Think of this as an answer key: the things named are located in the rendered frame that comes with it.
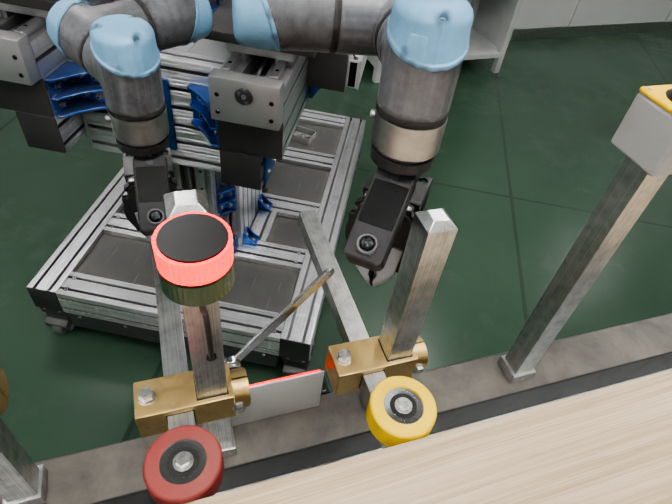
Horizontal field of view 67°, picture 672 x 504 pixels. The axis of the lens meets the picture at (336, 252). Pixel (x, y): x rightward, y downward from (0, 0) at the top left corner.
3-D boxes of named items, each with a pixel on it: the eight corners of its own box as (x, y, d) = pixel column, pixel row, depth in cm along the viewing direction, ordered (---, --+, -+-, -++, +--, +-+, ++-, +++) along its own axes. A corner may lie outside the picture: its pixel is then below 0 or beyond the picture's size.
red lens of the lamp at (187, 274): (153, 237, 42) (149, 216, 40) (227, 227, 44) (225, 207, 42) (158, 292, 38) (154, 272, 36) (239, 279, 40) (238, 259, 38)
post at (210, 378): (205, 439, 77) (161, 186, 43) (229, 433, 78) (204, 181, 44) (209, 462, 74) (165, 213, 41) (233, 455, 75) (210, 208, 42)
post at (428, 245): (356, 418, 88) (416, 205, 54) (375, 414, 89) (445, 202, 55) (363, 437, 86) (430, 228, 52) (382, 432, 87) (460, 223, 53)
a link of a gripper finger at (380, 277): (403, 269, 73) (416, 220, 66) (390, 298, 69) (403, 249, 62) (382, 262, 73) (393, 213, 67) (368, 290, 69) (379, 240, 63)
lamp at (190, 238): (181, 364, 56) (151, 214, 40) (233, 353, 57) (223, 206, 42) (187, 412, 52) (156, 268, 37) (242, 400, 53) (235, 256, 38)
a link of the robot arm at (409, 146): (437, 138, 50) (359, 116, 52) (427, 177, 53) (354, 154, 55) (454, 105, 55) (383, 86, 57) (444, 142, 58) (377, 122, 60)
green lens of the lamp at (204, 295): (157, 258, 44) (153, 239, 42) (228, 248, 45) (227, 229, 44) (163, 312, 40) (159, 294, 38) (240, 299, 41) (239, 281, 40)
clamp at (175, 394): (139, 402, 66) (132, 381, 62) (244, 379, 70) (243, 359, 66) (141, 443, 62) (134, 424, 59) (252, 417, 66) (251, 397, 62)
